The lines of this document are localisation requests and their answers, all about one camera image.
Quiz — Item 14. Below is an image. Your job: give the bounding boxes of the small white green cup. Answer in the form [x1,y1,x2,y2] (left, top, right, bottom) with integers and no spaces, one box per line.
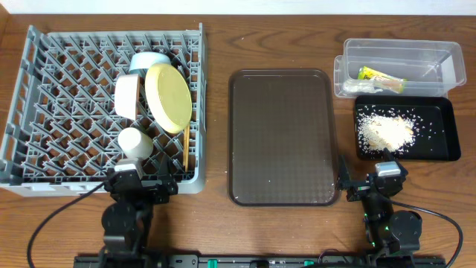
[118,127,153,160]

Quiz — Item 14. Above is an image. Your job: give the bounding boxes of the wooden chopstick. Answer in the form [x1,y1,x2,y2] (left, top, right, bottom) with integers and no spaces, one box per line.
[182,125,190,173]
[184,123,190,173]

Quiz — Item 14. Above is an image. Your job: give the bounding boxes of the yellow round plate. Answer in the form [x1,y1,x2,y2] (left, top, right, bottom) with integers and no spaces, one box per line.
[145,63,192,134]

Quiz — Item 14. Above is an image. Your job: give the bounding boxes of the snack wrapper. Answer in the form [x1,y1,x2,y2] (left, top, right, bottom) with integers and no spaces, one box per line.
[358,66,407,94]

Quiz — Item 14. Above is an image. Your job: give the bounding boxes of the white pink bowl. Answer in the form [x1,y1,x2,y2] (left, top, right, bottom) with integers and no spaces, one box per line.
[115,74,140,121]

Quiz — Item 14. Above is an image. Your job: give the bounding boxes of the light blue bowl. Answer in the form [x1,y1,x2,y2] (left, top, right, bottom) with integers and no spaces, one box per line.
[129,51,171,74]

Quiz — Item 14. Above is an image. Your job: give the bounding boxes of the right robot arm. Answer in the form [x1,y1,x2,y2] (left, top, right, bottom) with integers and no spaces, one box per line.
[337,149,422,267]

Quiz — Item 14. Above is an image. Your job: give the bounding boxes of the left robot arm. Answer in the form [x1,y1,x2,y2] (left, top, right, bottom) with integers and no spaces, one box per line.
[98,156,179,267]

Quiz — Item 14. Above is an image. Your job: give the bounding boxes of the pile of rice waste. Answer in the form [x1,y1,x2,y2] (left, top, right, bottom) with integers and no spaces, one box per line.
[356,106,446,153]

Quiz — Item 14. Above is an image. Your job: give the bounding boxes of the black waste tray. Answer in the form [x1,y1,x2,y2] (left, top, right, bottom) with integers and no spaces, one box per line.
[354,95,461,161]

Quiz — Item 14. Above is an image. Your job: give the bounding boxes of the grey plastic dishwasher rack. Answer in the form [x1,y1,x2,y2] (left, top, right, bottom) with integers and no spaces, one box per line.
[1,26,208,197]

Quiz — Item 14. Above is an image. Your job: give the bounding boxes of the clear plastic waste bin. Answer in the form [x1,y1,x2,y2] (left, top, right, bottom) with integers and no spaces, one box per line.
[333,38,467,98]

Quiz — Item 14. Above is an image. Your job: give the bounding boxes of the dark brown serving tray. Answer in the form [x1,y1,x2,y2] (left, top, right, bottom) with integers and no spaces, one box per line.
[228,68,339,207]

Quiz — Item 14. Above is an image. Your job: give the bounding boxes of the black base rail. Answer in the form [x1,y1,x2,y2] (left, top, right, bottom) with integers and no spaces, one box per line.
[73,252,446,268]

